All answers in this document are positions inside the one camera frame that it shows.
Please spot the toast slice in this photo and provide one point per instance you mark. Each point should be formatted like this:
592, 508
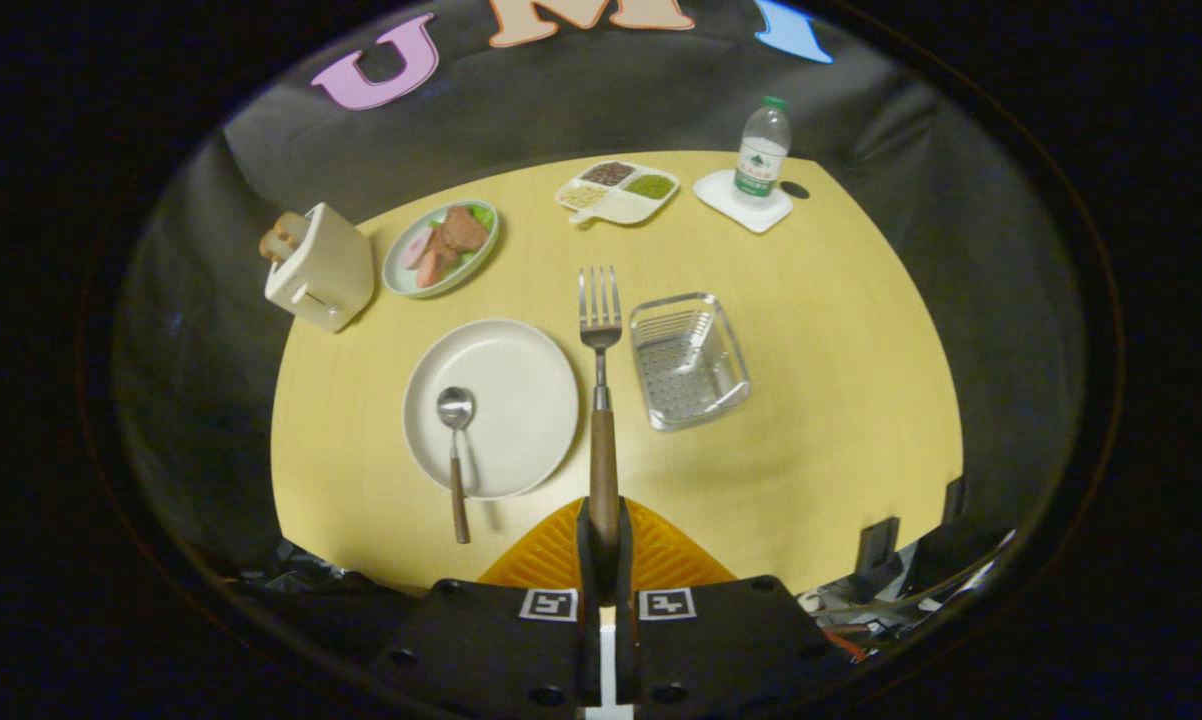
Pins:
276, 245
291, 228

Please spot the clear water bottle green cap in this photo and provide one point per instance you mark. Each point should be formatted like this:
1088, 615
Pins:
761, 160

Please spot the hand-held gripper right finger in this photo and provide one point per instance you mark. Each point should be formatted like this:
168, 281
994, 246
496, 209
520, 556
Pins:
625, 560

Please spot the white toaster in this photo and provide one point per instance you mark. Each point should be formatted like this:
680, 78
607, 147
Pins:
331, 270

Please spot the black table grommet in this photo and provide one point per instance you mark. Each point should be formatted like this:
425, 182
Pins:
794, 189

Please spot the brown steak piece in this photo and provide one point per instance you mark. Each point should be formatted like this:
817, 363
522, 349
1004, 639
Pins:
463, 230

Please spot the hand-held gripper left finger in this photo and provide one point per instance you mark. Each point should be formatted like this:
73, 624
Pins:
585, 560

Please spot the red sausage slice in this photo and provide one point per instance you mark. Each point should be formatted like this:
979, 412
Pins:
435, 268

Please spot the white round plate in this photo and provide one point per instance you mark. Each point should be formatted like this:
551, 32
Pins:
521, 400

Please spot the black backdrop cloth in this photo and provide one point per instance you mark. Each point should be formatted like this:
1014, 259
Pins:
561, 100

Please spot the white divided snack dish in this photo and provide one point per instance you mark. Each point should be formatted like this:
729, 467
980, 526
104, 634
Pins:
621, 208

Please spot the green lettuce leaf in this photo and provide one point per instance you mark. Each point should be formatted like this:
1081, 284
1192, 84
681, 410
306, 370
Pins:
482, 215

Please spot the black table clamp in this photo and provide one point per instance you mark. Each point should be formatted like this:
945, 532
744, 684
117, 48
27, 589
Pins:
953, 498
876, 545

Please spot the white square coaster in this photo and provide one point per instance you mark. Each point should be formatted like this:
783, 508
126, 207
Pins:
721, 195

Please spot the pink ham slice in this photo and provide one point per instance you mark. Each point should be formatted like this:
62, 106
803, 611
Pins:
417, 250

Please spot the crumpled dark plastic sheet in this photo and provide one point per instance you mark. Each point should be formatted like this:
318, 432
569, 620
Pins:
301, 575

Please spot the light green food plate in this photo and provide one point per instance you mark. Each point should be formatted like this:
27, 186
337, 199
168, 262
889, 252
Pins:
393, 280

